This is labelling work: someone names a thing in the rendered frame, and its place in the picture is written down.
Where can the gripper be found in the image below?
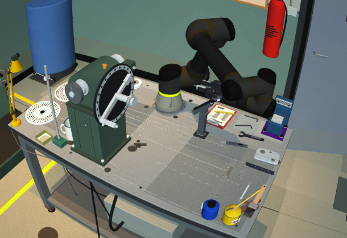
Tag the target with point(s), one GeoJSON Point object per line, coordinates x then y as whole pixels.
{"type": "Point", "coordinates": [216, 89]}

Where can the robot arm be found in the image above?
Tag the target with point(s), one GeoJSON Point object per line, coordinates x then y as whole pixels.
{"type": "Point", "coordinates": [218, 56]}

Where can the grey key stand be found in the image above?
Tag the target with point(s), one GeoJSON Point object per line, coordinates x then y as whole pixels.
{"type": "Point", "coordinates": [202, 121]}

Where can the black hex key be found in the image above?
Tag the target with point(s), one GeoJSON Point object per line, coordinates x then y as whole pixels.
{"type": "Point", "coordinates": [243, 125]}
{"type": "Point", "coordinates": [252, 116]}

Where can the white crank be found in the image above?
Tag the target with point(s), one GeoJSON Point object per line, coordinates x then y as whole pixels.
{"type": "Point", "coordinates": [123, 97]}

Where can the white block with holes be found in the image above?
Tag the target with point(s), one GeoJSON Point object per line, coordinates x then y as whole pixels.
{"type": "Point", "coordinates": [267, 157]}

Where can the white gear blank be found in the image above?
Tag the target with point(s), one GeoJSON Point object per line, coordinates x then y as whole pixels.
{"type": "Point", "coordinates": [118, 58]}

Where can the dark index plate with holes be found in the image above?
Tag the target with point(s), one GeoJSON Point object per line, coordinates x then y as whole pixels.
{"type": "Point", "coordinates": [111, 83]}

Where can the green dividing head body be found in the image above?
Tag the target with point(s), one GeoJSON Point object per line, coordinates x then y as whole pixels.
{"type": "Point", "coordinates": [86, 124]}

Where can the grey collar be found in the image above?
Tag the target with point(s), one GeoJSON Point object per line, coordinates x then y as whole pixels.
{"type": "Point", "coordinates": [74, 93]}

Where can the yellow marker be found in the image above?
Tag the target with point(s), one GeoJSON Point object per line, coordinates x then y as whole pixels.
{"type": "Point", "coordinates": [223, 112]}

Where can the grey scriber pen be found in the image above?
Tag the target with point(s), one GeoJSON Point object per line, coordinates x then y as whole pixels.
{"type": "Point", "coordinates": [234, 144]}

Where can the black wrench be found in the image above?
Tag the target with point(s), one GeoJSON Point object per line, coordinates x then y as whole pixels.
{"type": "Point", "coordinates": [252, 136]}

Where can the small white disc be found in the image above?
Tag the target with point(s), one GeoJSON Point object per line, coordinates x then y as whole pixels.
{"type": "Point", "coordinates": [138, 83]}

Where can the blue device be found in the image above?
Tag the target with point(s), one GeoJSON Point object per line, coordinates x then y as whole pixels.
{"type": "Point", "coordinates": [279, 118]}

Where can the dark steel ruler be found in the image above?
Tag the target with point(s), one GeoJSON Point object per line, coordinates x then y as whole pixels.
{"type": "Point", "coordinates": [259, 168]}

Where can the red fire extinguisher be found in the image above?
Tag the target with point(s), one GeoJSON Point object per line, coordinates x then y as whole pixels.
{"type": "Point", "coordinates": [274, 29]}

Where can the cork notice board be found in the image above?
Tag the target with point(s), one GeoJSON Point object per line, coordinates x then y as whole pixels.
{"type": "Point", "coordinates": [252, 3]}

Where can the thin white scriber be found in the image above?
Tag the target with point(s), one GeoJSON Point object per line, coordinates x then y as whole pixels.
{"type": "Point", "coordinates": [244, 193]}

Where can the wooden stick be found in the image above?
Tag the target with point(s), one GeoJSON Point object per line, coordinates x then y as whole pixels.
{"type": "Point", "coordinates": [247, 199]}

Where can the blue-grey door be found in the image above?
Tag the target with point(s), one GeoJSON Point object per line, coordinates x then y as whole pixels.
{"type": "Point", "coordinates": [325, 89]}

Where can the blue tin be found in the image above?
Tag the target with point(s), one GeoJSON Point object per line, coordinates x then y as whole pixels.
{"type": "Point", "coordinates": [209, 211]}

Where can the yellow tin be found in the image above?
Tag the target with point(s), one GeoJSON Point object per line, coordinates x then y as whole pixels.
{"type": "Point", "coordinates": [231, 218]}

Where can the beige box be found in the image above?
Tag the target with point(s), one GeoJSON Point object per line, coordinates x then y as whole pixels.
{"type": "Point", "coordinates": [138, 217]}

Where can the white mug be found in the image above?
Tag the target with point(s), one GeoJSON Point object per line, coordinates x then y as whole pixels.
{"type": "Point", "coordinates": [66, 130]}

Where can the white perforated plate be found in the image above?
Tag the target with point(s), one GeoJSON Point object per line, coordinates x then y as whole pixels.
{"type": "Point", "coordinates": [61, 92]}
{"type": "Point", "coordinates": [38, 113]}

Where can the grey rod stand green base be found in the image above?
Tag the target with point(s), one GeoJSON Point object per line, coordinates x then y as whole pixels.
{"type": "Point", "coordinates": [51, 101]}

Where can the blue drum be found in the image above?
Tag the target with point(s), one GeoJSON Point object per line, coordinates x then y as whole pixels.
{"type": "Point", "coordinates": [50, 32]}

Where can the olive shallow tray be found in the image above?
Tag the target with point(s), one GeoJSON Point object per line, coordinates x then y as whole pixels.
{"type": "Point", "coordinates": [44, 137]}

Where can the grey workbench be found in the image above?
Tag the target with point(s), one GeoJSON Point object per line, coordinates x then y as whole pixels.
{"type": "Point", "coordinates": [34, 166]}

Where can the yellow desk lamp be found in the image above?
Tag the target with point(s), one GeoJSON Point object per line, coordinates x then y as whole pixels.
{"type": "Point", "coordinates": [11, 98]}

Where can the grey round base plate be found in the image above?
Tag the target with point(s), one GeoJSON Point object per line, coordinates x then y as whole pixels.
{"type": "Point", "coordinates": [184, 106]}

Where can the purple base plate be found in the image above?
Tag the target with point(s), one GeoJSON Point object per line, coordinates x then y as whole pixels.
{"type": "Point", "coordinates": [267, 132]}

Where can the white wall plate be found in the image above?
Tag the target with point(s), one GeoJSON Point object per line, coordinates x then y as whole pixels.
{"type": "Point", "coordinates": [292, 11]}

